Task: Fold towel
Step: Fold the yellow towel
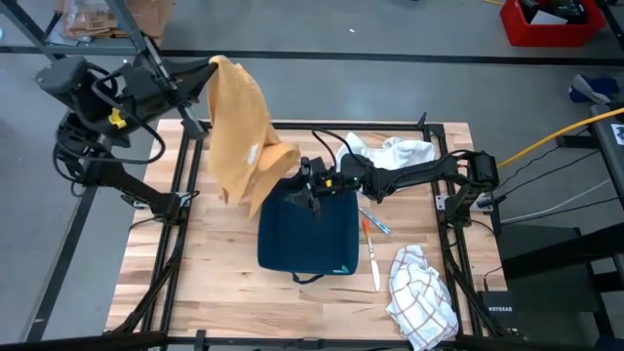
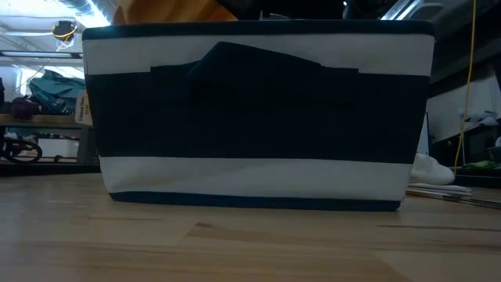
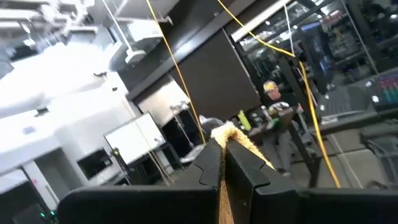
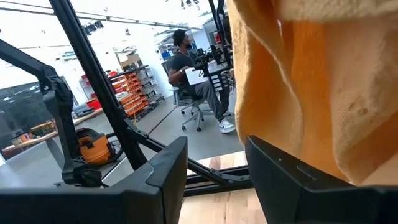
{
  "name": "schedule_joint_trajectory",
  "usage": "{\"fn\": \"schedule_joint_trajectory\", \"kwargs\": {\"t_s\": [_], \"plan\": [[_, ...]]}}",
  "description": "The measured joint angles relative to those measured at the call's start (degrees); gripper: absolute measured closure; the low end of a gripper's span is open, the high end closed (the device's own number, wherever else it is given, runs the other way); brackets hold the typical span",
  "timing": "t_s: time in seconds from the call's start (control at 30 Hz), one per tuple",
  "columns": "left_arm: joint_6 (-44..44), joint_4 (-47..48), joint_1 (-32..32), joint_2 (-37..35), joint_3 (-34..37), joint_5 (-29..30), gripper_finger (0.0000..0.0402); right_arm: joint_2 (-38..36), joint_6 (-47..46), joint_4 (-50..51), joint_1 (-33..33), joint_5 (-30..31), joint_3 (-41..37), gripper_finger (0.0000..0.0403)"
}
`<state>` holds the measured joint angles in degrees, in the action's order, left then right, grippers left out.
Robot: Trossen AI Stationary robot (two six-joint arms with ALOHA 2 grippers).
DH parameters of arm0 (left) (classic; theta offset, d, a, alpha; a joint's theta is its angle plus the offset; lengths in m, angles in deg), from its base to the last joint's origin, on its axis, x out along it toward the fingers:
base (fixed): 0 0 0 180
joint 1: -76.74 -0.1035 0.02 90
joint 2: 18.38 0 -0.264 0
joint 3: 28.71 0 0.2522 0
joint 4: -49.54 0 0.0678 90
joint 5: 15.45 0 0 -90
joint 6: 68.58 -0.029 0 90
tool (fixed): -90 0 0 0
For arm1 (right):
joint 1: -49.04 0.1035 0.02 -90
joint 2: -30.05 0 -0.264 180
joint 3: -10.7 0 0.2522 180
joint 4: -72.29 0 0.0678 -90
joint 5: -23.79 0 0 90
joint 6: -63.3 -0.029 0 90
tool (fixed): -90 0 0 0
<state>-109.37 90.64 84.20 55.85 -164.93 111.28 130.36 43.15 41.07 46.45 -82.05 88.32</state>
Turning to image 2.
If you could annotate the green item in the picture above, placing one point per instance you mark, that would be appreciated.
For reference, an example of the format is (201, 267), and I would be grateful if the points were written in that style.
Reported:
(479, 165)

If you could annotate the whiteboard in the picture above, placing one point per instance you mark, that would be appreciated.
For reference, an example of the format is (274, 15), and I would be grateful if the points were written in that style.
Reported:
(423, 137)

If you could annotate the white storage box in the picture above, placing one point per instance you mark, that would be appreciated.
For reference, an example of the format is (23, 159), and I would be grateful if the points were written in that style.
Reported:
(58, 147)

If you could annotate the dark red object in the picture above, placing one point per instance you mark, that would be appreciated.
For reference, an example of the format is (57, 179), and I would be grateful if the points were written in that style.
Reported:
(23, 107)

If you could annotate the white terry towel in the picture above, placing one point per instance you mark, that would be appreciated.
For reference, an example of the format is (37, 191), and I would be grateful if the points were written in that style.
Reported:
(428, 170)

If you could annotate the wooden-top metal cart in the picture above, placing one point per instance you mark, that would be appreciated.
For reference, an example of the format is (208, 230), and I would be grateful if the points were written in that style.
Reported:
(39, 119)

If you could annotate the white plastic bag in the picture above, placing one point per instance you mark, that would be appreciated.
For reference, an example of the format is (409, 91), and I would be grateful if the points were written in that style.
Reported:
(483, 117)

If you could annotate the beige paper tag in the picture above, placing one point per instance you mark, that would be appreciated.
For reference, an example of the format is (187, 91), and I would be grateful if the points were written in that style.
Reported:
(83, 109)

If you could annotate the blue-green cloth pile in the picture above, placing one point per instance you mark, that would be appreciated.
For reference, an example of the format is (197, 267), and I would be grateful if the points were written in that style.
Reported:
(55, 92)

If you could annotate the orange wooden stick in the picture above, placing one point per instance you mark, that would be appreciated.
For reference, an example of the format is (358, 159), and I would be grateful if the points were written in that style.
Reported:
(462, 199)

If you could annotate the yellow terry towel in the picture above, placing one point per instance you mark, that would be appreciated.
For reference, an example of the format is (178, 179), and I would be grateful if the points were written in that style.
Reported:
(168, 9)

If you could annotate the navy white striped fabric bin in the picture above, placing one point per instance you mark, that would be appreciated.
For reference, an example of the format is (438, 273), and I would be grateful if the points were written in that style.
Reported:
(258, 117)

